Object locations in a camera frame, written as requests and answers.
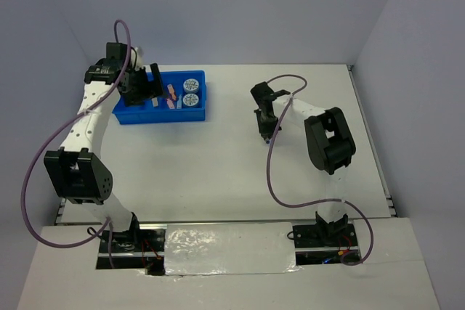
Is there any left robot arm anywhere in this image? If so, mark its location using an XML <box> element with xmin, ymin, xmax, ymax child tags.
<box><xmin>44</xmin><ymin>42</ymin><xmax>164</xmax><ymax>251</ymax></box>

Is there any pink correction tape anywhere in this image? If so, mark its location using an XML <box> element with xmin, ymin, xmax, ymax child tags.
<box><xmin>166</xmin><ymin>98</ymin><xmax>176</xmax><ymax>110</ymax></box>

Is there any blue correction tape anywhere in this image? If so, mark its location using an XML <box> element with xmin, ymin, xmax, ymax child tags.
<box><xmin>176</xmin><ymin>95</ymin><xmax>182</xmax><ymax>109</ymax></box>

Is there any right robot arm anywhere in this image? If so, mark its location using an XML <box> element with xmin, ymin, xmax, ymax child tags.
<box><xmin>251</xmin><ymin>82</ymin><xmax>356</xmax><ymax>245</ymax></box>

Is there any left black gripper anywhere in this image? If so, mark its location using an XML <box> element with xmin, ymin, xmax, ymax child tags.
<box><xmin>123</xmin><ymin>63</ymin><xmax>169</xmax><ymax>108</ymax></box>

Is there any orange correction tape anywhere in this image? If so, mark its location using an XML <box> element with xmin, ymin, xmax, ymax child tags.
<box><xmin>167</xmin><ymin>84</ymin><xmax>177</xmax><ymax>101</ymax></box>

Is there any blue slime jar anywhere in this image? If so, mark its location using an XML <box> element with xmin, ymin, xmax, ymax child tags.
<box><xmin>182</xmin><ymin>78</ymin><xmax>201</xmax><ymax>94</ymax></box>
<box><xmin>182</xmin><ymin>93</ymin><xmax>201</xmax><ymax>108</ymax></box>

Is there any blue compartment bin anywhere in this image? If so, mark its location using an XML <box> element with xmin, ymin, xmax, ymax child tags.
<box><xmin>113</xmin><ymin>70</ymin><xmax>206</xmax><ymax>125</ymax></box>

